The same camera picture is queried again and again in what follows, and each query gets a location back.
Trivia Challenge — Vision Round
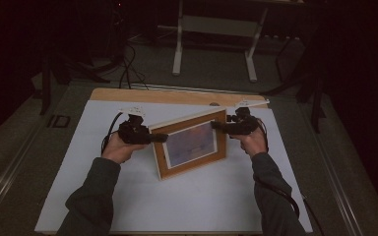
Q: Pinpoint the person's left hand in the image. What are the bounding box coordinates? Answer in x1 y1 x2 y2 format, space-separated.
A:
101 132 149 165

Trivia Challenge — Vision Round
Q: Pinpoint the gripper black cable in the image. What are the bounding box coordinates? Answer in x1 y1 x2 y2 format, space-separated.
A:
256 117 326 236
99 111 125 155

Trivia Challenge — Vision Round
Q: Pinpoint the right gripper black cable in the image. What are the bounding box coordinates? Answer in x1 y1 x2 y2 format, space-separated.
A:
256 117 326 236

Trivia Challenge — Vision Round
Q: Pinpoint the black floor socket box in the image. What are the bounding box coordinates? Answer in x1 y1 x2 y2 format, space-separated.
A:
46 114 72 129

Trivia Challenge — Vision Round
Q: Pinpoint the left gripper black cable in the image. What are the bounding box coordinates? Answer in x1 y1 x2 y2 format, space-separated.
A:
99 111 125 155

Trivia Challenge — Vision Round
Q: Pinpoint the person's right hand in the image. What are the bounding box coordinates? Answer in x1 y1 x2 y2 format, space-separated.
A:
239 129 269 159

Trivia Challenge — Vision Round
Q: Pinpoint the wooden picture frame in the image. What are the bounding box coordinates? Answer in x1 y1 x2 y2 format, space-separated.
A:
148 106 228 181

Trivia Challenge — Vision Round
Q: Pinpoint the white metal stand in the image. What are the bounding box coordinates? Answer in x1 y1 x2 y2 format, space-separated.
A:
171 0 270 83

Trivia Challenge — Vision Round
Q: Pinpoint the black floor cable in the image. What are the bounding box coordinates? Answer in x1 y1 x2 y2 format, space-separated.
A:
117 42 150 90

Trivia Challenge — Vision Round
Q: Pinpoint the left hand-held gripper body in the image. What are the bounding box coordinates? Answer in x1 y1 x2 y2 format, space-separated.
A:
117 106 152 146

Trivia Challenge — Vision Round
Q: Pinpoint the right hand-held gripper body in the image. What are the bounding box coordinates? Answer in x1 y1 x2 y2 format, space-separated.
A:
225 98 271 136

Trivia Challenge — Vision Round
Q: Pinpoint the dark metal stand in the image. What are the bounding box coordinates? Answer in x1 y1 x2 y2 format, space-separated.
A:
38 55 112 116
262 32 328 134

